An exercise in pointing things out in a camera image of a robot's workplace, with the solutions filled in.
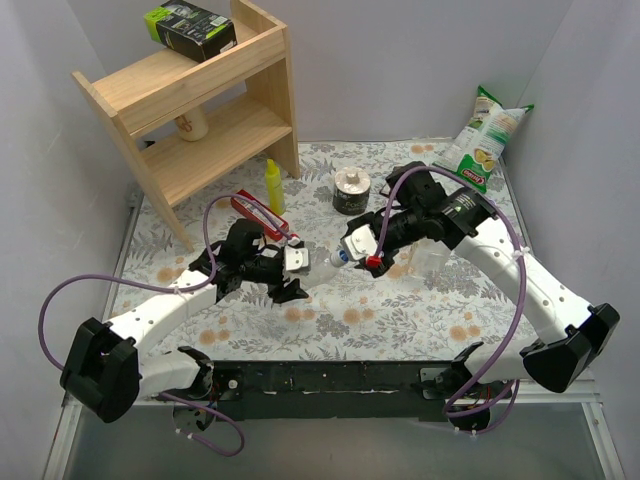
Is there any blue white cap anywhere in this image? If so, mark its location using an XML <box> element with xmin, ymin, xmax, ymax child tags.
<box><xmin>329</xmin><ymin>250</ymin><xmax>349</xmax><ymax>268</ymax></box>

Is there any clear bottle with label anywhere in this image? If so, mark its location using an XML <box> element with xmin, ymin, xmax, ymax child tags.
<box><xmin>408</xmin><ymin>239</ymin><xmax>451</xmax><ymax>278</ymax></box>

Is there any clear plastic bottle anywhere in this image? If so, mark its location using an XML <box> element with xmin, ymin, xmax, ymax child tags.
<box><xmin>300</xmin><ymin>250</ymin><xmax>342</xmax><ymax>290</ymax></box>

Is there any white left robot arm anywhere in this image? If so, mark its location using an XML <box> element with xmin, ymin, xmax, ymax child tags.
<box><xmin>60</xmin><ymin>219</ymin><xmax>309</xmax><ymax>423</ymax></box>

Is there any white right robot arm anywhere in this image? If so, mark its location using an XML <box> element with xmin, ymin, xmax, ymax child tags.
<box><xmin>341</xmin><ymin>162</ymin><xmax>620</xmax><ymax>393</ymax></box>

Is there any yellow spray bottle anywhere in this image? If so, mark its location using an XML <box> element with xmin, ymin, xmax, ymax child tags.
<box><xmin>265</xmin><ymin>158</ymin><xmax>286</xmax><ymax>215</ymax></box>

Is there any brown snack packet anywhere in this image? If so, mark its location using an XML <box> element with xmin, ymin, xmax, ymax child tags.
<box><xmin>379</xmin><ymin>182</ymin><xmax>393</xmax><ymax>198</ymax></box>

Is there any red white box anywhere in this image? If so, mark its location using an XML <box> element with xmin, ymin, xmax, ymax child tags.
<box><xmin>231</xmin><ymin>189</ymin><xmax>289</xmax><ymax>241</ymax></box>

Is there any floral table mat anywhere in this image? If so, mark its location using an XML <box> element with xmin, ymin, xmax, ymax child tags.
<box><xmin>112</xmin><ymin>139</ymin><xmax>515</xmax><ymax>361</ymax></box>

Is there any green chips bag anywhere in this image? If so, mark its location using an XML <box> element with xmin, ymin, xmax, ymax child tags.
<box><xmin>434</xmin><ymin>85</ymin><xmax>534</xmax><ymax>193</ymax></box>

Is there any beige cup on shelf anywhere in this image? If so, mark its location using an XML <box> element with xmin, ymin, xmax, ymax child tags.
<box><xmin>174</xmin><ymin>105</ymin><xmax>209</xmax><ymax>142</ymax></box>

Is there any wooden shelf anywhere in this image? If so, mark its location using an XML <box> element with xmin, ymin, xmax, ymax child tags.
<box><xmin>72</xmin><ymin>1</ymin><xmax>300</xmax><ymax>251</ymax></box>

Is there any black green box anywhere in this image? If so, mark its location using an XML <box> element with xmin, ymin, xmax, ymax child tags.
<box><xmin>143</xmin><ymin>1</ymin><xmax>238</xmax><ymax>63</ymax></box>

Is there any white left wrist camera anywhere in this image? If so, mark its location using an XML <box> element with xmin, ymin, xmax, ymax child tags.
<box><xmin>283</xmin><ymin>246</ymin><xmax>310</xmax><ymax>273</ymax></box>

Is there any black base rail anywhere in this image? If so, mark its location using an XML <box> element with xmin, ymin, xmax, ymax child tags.
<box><xmin>169</xmin><ymin>358</ymin><xmax>516</xmax><ymax>421</ymax></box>

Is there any aluminium frame rail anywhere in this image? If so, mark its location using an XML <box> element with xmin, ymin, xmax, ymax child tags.
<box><xmin>444</xmin><ymin>362</ymin><xmax>601</xmax><ymax>405</ymax></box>

